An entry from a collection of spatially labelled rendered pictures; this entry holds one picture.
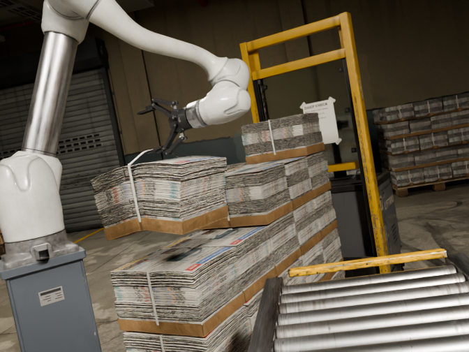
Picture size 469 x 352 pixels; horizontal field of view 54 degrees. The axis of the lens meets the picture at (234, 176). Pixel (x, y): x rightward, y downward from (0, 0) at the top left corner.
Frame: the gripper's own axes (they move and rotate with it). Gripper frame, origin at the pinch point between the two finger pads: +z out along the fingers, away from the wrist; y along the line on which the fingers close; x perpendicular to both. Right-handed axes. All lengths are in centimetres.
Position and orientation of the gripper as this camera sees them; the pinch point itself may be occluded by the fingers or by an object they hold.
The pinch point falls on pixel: (146, 131)
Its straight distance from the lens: 169.6
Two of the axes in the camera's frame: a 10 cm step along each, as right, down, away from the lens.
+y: 2.4, 9.7, 0.2
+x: 4.8, -1.3, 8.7
